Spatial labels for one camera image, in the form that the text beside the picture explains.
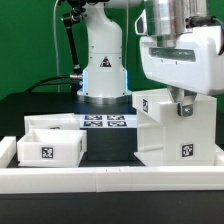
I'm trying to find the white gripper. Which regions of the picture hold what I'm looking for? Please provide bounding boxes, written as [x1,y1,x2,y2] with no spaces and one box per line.
[140,26,224,117]

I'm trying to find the white drawer cabinet frame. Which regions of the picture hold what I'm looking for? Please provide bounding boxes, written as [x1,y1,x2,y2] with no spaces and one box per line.
[132,89,221,166]

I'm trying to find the white drawer box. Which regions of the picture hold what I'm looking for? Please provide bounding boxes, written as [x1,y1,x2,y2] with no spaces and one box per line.
[24,113,80,132]
[17,129,87,167]

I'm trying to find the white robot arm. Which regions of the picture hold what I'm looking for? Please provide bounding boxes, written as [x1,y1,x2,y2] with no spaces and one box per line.
[67,0,224,116]

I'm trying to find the white front fence bar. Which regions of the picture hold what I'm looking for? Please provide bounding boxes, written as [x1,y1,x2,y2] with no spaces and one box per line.
[0,166,224,194]

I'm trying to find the white fence bar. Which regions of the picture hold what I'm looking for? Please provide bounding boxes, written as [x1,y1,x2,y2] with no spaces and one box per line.
[0,166,224,194]
[0,137,16,168]

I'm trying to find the marker tag sheet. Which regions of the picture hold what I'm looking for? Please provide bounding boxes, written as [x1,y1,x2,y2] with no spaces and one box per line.
[75,114,137,129]

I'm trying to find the white left fence bar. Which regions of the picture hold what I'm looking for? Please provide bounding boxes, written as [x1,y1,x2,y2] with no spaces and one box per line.
[0,137,16,168]

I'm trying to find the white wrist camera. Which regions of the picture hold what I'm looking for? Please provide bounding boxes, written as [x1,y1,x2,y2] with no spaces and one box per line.
[135,10,147,35]

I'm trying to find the black cable bundle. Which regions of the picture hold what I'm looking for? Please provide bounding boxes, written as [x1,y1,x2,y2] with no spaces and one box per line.
[23,75,84,94]

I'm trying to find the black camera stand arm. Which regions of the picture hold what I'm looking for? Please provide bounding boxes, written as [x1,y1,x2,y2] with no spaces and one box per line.
[60,0,88,81]

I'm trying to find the grey thin cable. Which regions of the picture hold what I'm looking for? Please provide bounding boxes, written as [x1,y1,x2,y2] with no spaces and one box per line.
[52,0,63,94]

